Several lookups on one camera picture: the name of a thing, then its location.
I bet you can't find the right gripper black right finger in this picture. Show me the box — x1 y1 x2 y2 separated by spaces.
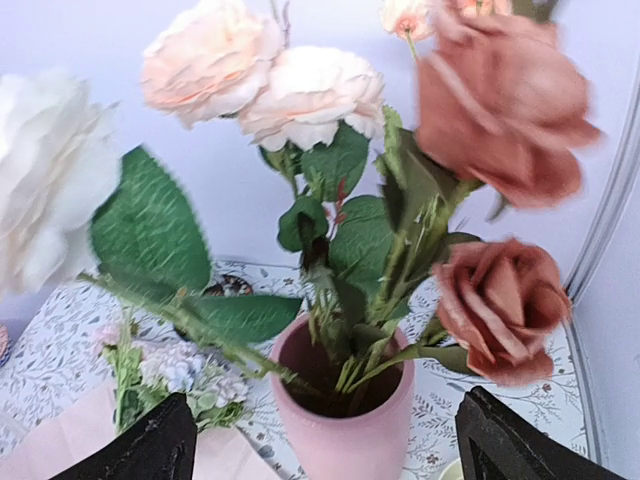
455 386 620 479

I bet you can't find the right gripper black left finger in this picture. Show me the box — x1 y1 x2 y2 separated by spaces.
54 393 198 480

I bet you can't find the pink wrapping paper sheet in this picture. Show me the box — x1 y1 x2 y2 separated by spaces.
1 382 277 479

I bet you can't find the rust brown rose stem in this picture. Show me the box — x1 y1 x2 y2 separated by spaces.
334 0 604 396

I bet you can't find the pink rose flower stem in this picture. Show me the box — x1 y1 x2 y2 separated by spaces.
141 1 398 370

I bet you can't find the peach blossom flower stem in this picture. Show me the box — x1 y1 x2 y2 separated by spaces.
378 0 514 61

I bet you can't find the white flower stem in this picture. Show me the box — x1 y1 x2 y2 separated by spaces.
1 70 311 392

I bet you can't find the tall pink vase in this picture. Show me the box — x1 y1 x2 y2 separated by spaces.
271 314 415 480

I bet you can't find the cream ceramic mug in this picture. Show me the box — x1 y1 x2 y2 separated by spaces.
437 458 464 480

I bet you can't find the white blue hydrangea stem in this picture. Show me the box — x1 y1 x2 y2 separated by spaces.
134 341 249 432

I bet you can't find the floral patterned table mat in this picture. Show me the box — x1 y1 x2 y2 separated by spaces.
1 284 591 479

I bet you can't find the dark red small object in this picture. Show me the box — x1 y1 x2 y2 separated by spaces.
203 274 254 297

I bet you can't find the pink patterned ball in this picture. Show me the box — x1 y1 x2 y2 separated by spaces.
0 325 12 366

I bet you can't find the right aluminium frame post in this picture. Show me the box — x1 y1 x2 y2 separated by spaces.
563 0 640 306

